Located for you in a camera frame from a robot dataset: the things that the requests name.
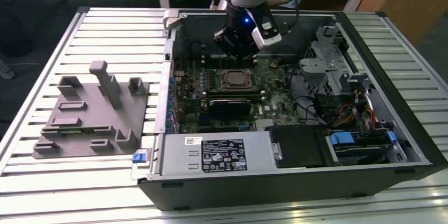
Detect silver chipset heatsink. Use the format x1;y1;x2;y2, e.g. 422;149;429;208
254;119;275;131

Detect CPU socket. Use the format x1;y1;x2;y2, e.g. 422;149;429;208
215;68;255;91

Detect black plastic drive cover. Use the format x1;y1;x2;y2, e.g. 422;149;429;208
269;125;331;169

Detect metal socket cover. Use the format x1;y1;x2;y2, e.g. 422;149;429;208
218;68;254;90

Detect silver case handle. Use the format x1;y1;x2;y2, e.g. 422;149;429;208
162;8;183;30

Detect coloured power wire bundle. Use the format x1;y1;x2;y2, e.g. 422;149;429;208
331;103;381;130

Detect silver drive cage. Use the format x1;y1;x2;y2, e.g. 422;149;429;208
298;26;354;96

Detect silver metal latch plate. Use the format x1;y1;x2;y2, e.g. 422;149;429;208
270;142;282;161

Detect blue disk carrier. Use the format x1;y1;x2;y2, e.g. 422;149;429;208
327;131;397;147

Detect green motherboard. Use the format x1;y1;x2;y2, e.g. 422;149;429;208
170;56;305;134

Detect black RAM stick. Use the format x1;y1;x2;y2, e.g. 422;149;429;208
206;94;261;101
207;90;261;96

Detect grey metal foot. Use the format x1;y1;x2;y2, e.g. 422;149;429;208
0;57;15;79

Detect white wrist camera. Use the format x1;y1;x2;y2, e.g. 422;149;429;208
213;30;231;44
243;8;282;49

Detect grey parts rack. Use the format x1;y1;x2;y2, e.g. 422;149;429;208
30;60;150;159

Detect black PC case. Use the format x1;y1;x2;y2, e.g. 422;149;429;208
135;8;448;211

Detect silver CPU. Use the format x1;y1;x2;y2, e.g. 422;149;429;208
225;73;247;86

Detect black graphics card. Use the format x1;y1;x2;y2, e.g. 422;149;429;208
205;99;253;116

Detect blue case latch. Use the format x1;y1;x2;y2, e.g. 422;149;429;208
131;150;147;163

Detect silver power supply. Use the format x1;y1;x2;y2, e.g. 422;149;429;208
158;132;277;176

